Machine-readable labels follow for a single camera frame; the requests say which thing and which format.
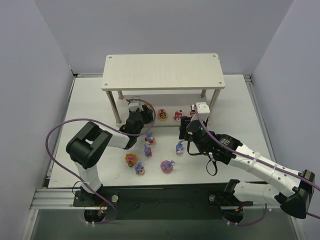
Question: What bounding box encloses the pink bear clover toy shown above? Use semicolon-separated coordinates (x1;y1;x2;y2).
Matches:
157;108;168;121

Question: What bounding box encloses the purple bunny blue ears toy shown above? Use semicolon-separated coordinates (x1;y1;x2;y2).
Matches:
175;140;184;155

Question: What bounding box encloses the red white bear toy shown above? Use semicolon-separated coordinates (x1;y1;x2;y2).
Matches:
173;109;183;122

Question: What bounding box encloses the orange lion toy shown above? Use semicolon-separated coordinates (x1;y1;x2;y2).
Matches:
125;153;138;168

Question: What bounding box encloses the purple bunny pink cake toy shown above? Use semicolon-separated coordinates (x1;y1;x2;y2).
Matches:
160;160;176;174

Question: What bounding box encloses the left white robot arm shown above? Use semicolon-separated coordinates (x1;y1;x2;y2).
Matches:
66;104;154;201

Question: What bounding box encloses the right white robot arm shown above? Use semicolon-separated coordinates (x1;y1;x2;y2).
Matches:
179;116;315;219

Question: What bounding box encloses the wooden two-tier shelf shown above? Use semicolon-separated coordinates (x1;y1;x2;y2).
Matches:
101;53;226;125

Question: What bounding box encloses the purple bunny on red base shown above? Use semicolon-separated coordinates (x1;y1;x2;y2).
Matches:
144;131;156;145

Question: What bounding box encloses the purple bunny toy standing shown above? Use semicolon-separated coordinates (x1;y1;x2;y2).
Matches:
144;144;152;157

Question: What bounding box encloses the purple bunny with ball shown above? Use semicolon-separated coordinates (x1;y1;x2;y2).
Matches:
134;162;145;175

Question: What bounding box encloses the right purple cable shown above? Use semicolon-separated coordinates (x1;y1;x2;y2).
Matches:
193;106;320;227

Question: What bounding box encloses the purple cable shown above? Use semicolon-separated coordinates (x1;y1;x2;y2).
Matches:
46;97;157;225
193;106;320;227

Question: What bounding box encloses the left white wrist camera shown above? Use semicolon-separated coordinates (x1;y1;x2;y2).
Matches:
126;96;142;112

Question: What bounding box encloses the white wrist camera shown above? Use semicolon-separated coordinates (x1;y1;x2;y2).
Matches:
190;102;211;122
126;96;142;112

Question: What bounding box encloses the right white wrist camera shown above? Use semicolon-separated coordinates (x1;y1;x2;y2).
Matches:
190;102;211;122

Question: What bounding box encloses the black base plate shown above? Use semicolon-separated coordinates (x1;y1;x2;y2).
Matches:
70;183;253;220

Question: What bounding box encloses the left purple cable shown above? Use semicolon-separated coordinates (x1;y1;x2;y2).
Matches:
46;97;157;225

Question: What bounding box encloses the aluminium frame rail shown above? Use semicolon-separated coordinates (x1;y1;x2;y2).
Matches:
29;187;300;211

